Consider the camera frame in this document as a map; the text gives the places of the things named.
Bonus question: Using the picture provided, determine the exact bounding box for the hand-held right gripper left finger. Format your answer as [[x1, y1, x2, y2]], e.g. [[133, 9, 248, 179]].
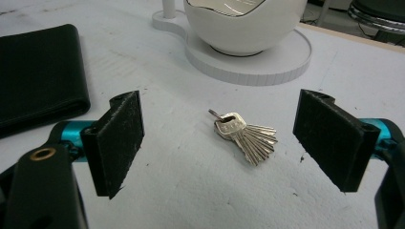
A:
[[59, 90, 145, 200]]

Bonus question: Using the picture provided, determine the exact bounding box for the white stand pole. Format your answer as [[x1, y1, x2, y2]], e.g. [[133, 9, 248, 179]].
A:
[[161, 0, 177, 19]]

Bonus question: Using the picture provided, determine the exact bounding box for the white round stand base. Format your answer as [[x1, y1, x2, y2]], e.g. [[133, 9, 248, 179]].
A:
[[151, 9, 312, 87]]

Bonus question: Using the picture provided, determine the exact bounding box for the bunch of silver keys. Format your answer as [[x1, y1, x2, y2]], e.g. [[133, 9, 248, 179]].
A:
[[208, 108, 279, 167]]

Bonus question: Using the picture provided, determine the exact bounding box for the black folded wallet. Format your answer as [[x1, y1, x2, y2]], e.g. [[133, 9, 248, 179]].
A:
[[0, 23, 92, 139]]

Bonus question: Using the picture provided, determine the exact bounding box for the white bowl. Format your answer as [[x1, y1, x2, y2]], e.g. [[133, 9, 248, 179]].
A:
[[182, 0, 309, 57]]

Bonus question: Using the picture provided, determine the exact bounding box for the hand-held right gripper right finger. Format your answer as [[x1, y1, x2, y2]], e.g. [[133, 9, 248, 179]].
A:
[[292, 89, 392, 193]]

